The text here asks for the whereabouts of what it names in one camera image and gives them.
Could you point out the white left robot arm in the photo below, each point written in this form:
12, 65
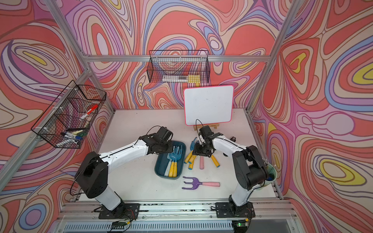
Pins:
93, 174

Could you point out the yellow eraser in basket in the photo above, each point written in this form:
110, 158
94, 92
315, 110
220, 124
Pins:
193, 78

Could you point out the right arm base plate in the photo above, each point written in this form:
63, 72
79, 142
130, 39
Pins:
229, 210

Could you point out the teal rake yellow handle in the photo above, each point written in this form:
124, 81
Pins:
188, 161
172, 172
176, 156

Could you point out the purple rake pink handle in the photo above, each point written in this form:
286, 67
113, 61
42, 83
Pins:
195, 183

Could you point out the blue marker pen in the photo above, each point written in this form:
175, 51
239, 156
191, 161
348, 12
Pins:
71, 136

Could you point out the black wire basket back wall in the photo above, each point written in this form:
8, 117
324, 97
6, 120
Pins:
173, 66

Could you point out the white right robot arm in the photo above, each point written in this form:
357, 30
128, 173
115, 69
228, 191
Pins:
251, 170

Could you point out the light blue rake white handle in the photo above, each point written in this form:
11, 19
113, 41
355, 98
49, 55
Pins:
168, 171

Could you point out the black wire basket wall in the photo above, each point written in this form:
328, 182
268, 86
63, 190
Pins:
64, 113
173, 66

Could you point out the dark teal storage box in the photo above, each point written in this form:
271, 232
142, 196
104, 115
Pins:
162, 161

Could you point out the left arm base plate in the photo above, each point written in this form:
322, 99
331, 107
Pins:
123, 211

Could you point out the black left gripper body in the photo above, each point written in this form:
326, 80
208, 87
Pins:
166, 147

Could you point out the green circuit board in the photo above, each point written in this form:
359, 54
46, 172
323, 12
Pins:
120, 224

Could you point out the black wire basket left wall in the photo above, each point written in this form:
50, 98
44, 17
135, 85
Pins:
64, 113

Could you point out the pink framed whiteboard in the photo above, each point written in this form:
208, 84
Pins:
208, 105

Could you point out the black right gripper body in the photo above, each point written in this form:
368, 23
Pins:
202, 149

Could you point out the red marker pen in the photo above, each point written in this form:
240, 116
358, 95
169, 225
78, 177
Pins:
90, 111

